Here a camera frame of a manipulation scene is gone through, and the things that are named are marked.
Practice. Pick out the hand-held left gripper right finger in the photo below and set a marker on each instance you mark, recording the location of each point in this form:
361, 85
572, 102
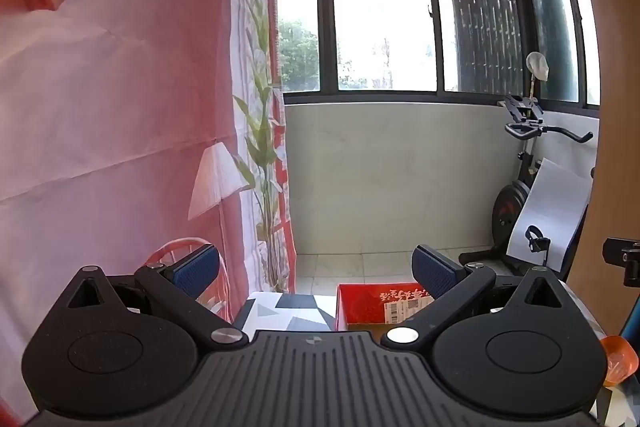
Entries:
434, 271

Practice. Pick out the black exercise bike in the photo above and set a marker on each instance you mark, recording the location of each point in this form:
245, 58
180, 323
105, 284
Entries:
507, 212

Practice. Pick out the pink printed backdrop cloth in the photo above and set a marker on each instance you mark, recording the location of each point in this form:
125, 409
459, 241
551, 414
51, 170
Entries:
100, 107

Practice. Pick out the orange plastic scoop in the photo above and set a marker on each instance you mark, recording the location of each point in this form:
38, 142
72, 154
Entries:
620, 357

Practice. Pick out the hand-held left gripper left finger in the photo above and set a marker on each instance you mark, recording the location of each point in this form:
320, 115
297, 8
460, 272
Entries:
197, 268

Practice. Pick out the brown wooden panel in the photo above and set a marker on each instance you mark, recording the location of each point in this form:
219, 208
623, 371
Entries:
615, 107

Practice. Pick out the white board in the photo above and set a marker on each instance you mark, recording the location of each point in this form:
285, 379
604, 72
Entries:
555, 207

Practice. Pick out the white wrapped object on stick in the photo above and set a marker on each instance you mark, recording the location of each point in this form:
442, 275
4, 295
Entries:
537, 66

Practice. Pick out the red strawberry print box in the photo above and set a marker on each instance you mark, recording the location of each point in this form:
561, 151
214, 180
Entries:
360, 303

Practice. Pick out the person's teal clothing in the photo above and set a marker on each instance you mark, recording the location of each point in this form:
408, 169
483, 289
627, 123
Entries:
632, 322

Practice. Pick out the black framed window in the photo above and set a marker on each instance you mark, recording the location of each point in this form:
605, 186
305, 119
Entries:
380, 7

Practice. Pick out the geometric patterned tablecloth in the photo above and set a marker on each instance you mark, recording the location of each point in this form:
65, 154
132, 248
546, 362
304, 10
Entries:
280, 307

